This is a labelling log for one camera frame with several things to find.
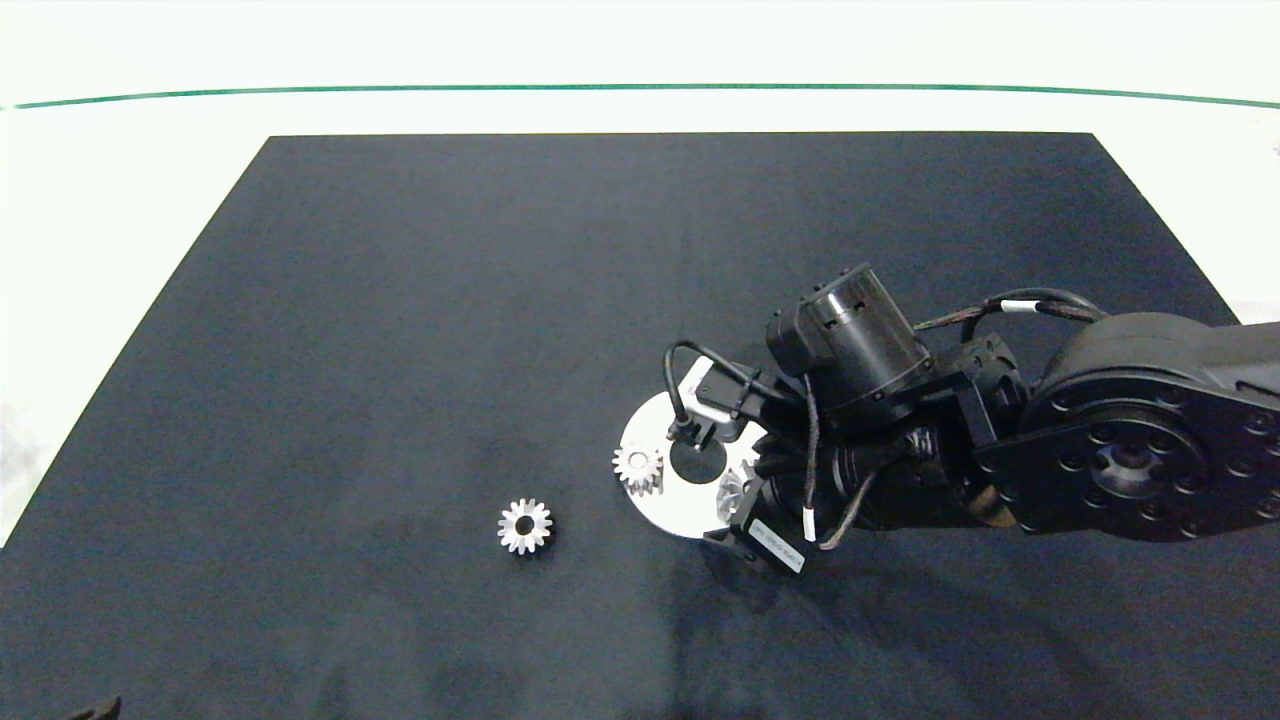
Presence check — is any larger steel gear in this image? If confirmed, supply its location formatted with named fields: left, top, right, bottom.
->
left=716, top=465, right=761, bottom=527

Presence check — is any small steel gear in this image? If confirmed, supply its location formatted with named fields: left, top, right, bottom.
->
left=497, top=498, right=554, bottom=556
left=612, top=440, right=667, bottom=498

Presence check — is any round white plate with pins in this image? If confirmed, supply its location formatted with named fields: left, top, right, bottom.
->
left=612, top=390, right=769, bottom=542

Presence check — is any dark mat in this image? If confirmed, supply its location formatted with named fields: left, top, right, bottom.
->
left=0, top=132, right=1280, bottom=720

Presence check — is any boxy wrist camera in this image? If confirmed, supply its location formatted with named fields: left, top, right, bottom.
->
left=678, top=358, right=769, bottom=447

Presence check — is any black camera cable loop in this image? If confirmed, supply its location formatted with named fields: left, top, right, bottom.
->
left=662, top=340, right=801, bottom=443

